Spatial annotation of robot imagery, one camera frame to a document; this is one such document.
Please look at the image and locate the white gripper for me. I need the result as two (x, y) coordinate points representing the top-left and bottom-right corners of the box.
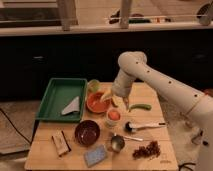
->
(100, 70), (134, 110)

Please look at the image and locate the red yellow apple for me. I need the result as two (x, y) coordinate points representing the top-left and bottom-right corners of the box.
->
(108, 111), (120, 121)

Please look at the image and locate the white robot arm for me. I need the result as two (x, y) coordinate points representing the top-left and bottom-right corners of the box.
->
(101, 51), (213, 171)

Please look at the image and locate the white paper cup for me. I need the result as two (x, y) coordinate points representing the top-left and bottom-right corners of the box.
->
(106, 109), (121, 127)

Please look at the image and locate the green cup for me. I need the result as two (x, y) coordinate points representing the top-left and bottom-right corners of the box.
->
(87, 79), (100, 93)

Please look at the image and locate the metal measuring cup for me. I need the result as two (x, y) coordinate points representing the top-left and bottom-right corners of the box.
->
(110, 133), (142, 153)

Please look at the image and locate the yellow banana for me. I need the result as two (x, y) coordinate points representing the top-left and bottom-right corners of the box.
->
(111, 97), (118, 107)

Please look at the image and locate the orange bowl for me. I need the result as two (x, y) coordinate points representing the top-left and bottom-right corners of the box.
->
(86, 92), (111, 113)

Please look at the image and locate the green pepper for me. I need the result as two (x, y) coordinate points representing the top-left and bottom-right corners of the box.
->
(129, 104), (152, 112)

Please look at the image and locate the grey folded cloth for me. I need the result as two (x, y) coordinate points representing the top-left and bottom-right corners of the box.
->
(61, 97), (80, 115)

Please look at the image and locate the dark purple bowl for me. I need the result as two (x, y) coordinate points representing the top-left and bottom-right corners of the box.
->
(75, 120), (100, 146)

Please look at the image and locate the blue sponge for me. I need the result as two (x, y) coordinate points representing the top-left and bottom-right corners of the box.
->
(84, 145), (107, 167)

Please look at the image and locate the green plastic tray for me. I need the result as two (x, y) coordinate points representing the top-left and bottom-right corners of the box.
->
(36, 78), (87, 123)

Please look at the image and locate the wooden block eraser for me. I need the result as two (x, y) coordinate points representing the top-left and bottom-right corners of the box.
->
(52, 131), (71, 156)

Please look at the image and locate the black cable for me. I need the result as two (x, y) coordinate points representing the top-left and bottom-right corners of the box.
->
(0, 108), (33, 145)

